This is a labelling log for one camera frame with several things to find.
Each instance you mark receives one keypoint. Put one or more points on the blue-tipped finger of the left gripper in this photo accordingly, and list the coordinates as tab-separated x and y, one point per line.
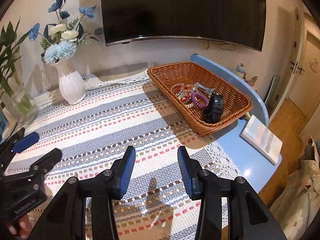
26	142

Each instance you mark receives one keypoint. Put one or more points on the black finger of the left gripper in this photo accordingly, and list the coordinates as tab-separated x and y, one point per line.
46	163

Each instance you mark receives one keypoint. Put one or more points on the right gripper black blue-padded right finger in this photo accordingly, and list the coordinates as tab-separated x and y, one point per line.
189	169

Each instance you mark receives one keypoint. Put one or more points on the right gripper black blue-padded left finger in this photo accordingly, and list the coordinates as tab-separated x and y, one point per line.
122	170

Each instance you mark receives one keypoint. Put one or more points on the silver metal hair clip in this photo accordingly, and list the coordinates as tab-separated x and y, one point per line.
201	88

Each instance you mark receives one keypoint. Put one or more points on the person's left hand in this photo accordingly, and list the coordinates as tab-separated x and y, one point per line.
22	229

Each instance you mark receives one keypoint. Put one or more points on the stack of books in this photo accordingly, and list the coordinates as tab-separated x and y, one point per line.
8	123

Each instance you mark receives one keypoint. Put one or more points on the clear glass vase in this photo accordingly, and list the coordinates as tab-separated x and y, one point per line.
22	105

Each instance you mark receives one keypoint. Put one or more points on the striped woven tablecloth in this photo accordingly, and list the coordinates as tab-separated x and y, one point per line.
96	132

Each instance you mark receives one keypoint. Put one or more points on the black smart watch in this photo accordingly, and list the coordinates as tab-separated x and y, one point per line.
213	112

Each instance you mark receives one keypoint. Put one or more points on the green leafy plant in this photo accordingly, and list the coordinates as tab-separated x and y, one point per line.
10	48

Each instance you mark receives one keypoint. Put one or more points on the brown wicker basket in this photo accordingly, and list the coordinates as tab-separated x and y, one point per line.
177	82

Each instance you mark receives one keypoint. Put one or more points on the open white book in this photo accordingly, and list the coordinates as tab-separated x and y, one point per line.
262	139

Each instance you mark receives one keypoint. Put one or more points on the white ribbed ceramic vase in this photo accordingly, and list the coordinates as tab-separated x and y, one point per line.
71	84

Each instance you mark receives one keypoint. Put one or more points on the cream bedding cloth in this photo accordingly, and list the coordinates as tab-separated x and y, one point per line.
297	206

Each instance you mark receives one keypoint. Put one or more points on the blue white artificial flowers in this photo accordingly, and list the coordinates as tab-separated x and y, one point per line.
60	40

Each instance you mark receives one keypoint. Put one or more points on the small white figurine bottle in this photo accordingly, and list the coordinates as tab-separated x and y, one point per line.
240	71

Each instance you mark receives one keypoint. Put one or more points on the wooden room door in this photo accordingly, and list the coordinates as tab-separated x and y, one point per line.
305	91

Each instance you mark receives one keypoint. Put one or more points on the black curved television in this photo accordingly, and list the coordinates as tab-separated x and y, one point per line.
240	22

